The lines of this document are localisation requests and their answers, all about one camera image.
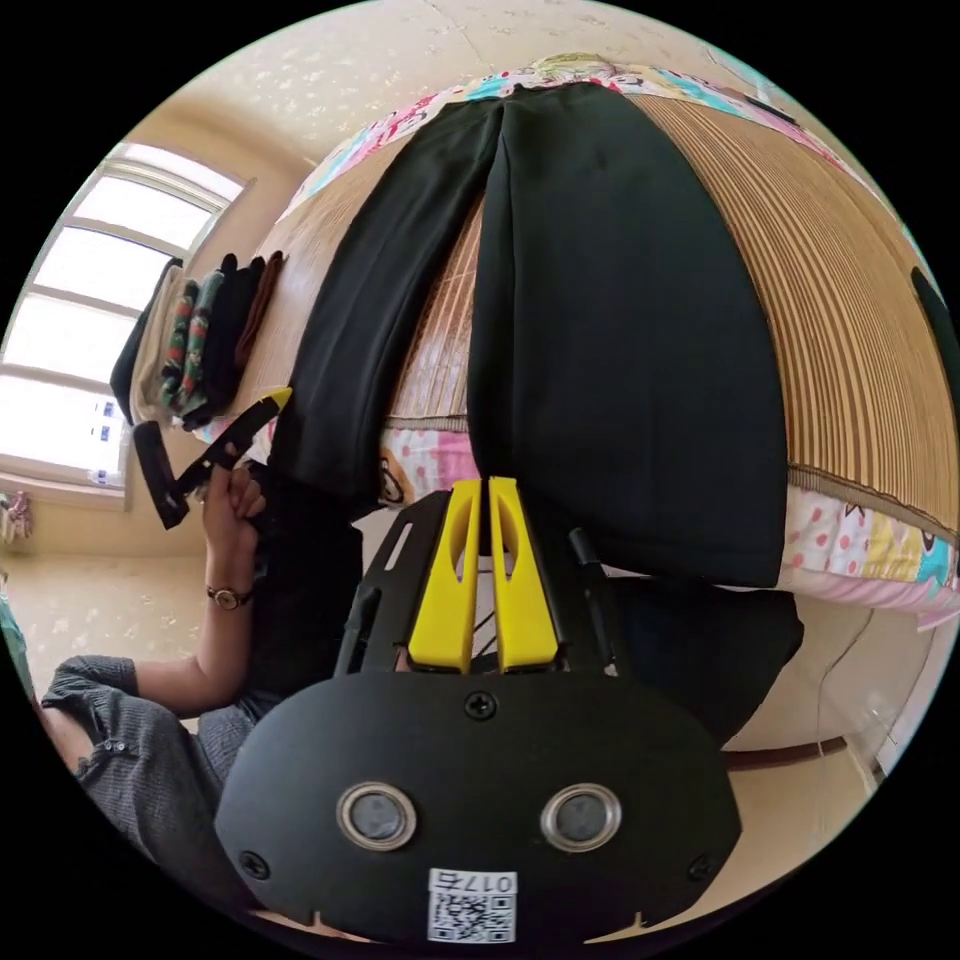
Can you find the bed with woven mat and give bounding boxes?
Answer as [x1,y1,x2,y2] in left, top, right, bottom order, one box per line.
[191,50,960,633]

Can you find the pile of clothes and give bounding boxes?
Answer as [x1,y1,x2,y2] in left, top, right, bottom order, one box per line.
[108,249,288,433]

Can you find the person's left forearm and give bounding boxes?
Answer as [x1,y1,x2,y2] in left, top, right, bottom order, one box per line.
[127,536,260,718]

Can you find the black pants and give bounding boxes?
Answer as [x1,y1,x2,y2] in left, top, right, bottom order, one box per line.
[251,78,808,751]

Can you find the person's body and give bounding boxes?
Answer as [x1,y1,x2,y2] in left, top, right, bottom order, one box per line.
[38,654,264,913]

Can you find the window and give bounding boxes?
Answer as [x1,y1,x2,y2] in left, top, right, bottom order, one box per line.
[0,140,249,513]

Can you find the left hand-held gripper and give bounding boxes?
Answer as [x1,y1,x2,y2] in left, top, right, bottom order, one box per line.
[166,386,295,513]

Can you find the person's left hand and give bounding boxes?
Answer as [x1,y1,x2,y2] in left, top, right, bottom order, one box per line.
[203,458,265,543]

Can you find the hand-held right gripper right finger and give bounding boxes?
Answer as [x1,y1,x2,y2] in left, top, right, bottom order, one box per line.
[488,476,562,674]

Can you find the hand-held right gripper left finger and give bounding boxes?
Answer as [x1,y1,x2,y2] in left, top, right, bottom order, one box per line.
[407,478,483,674]

